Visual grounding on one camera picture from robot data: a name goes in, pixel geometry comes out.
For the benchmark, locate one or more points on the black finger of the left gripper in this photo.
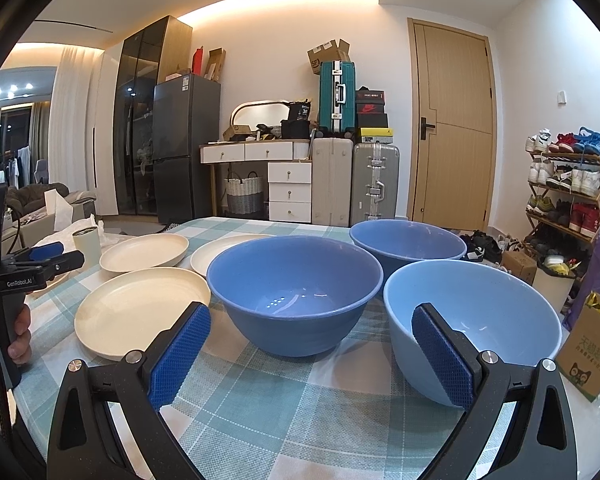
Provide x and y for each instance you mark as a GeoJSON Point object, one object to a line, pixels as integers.
{"type": "Point", "coordinates": [60, 264]}

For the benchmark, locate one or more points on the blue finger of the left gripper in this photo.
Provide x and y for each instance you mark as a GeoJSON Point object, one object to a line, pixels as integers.
{"type": "Point", "coordinates": [46, 251]}

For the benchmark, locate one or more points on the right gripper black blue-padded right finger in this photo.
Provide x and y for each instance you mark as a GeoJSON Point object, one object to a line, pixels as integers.
{"type": "Point", "coordinates": [539, 442]}

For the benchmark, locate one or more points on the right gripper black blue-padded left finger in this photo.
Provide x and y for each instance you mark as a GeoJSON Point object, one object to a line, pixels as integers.
{"type": "Point", "coordinates": [84, 441]}

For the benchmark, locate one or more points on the cream plate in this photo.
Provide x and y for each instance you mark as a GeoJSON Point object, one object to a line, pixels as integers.
{"type": "Point", "coordinates": [144, 252]}
{"type": "Point", "coordinates": [204, 255]}
{"type": "Point", "coordinates": [127, 312]}

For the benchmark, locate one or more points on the light blue large bowl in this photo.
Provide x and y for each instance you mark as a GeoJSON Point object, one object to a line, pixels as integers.
{"type": "Point", "coordinates": [494, 310]}

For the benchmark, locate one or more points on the dark blue small bowl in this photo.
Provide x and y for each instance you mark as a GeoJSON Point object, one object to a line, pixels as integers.
{"type": "Point", "coordinates": [398, 242]}

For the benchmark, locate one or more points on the medium blue bowl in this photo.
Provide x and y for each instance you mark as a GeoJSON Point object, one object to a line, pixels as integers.
{"type": "Point", "coordinates": [295, 296]}

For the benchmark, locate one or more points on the person's left hand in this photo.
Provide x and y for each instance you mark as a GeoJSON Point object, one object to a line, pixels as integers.
{"type": "Point", "coordinates": [20, 350]}

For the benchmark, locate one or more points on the white plastic bag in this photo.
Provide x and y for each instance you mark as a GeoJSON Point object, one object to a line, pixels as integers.
{"type": "Point", "coordinates": [65, 236]}

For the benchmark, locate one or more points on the tissue box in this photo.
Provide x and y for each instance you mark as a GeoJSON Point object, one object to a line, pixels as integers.
{"type": "Point", "coordinates": [42, 222]}

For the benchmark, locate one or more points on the cream cylindrical cup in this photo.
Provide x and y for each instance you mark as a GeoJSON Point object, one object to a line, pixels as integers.
{"type": "Point", "coordinates": [87, 243]}

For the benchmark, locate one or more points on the cardboard box with cat logo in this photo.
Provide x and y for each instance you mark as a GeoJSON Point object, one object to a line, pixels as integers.
{"type": "Point", "coordinates": [579, 357]}

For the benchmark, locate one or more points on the white trash bin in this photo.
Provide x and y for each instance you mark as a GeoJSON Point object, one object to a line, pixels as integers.
{"type": "Point", "coordinates": [554, 279]}

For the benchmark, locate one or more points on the small brown cardboard box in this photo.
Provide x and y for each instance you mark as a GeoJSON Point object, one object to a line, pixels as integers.
{"type": "Point", "coordinates": [519, 264]}

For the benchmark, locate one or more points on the green white checked tablecloth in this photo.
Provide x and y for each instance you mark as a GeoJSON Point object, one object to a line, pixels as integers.
{"type": "Point", "coordinates": [242, 414]}

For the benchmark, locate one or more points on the black refrigerator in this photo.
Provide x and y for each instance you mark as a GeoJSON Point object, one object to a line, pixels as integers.
{"type": "Point", "coordinates": [186, 116]}

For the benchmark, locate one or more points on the woven laundry basket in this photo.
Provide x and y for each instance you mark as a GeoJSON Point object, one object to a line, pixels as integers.
{"type": "Point", "coordinates": [244, 196]}

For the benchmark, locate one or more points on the dark glass cabinet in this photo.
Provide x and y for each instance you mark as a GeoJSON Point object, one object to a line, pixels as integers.
{"type": "Point", "coordinates": [159, 50]}

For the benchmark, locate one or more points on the wooden shoe rack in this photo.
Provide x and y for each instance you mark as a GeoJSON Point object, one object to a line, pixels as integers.
{"type": "Point", "coordinates": [565, 194]}

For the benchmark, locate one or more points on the white drawer dresser desk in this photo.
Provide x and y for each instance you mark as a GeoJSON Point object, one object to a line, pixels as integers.
{"type": "Point", "coordinates": [283, 165]}

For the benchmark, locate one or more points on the oval mirror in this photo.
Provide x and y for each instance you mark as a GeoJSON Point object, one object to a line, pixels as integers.
{"type": "Point", "coordinates": [265, 112]}

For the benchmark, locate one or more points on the silver aluminium suitcase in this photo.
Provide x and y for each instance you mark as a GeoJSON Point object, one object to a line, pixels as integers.
{"type": "Point", "coordinates": [375, 179]}

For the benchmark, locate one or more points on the beige suitcase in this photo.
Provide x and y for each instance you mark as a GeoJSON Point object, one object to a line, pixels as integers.
{"type": "Point", "coordinates": [331, 181]}

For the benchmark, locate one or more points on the stack of shoe boxes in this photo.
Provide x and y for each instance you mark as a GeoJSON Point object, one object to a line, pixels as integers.
{"type": "Point", "coordinates": [370, 116]}

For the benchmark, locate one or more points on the teal suitcase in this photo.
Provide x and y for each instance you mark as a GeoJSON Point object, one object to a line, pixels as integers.
{"type": "Point", "coordinates": [336, 113]}

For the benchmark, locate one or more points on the wooden door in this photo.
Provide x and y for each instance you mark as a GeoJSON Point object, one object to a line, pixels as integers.
{"type": "Point", "coordinates": [454, 127]}

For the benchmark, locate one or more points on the open cardboard box on suitcase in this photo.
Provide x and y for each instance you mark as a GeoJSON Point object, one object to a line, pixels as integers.
{"type": "Point", "coordinates": [334, 50]}

